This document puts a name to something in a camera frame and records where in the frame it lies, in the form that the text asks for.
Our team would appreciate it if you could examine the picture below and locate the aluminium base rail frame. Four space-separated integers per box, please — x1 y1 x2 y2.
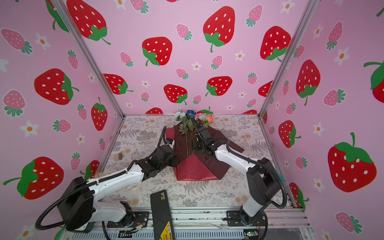
55 206 317 240

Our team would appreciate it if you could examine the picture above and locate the dark red wrapping paper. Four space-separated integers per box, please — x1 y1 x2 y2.
166 125 231 181

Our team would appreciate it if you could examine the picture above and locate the white fake flower stem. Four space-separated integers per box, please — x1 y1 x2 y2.
174 109 193 157

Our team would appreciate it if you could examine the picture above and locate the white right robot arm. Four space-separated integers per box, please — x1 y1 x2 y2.
191 119 288 226

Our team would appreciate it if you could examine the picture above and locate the large pink fake rose stem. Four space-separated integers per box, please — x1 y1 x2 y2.
202 115 215 129

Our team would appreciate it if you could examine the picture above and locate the beige ribbon pile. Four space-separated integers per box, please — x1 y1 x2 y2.
124 183 141 192

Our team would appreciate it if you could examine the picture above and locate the small brown ribbon spool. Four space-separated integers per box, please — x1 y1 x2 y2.
115 153 124 160

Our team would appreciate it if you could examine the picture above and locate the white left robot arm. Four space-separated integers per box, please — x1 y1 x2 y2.
35 128 176 232

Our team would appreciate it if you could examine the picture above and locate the black flat device yellow label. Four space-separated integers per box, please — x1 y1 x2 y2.
150 190 176 240

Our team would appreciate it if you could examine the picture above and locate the aluminium corner post right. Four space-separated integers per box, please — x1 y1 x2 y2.
258 0 320 120

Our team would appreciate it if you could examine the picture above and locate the blue fake rose stem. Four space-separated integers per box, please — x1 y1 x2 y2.
187 110 197 117

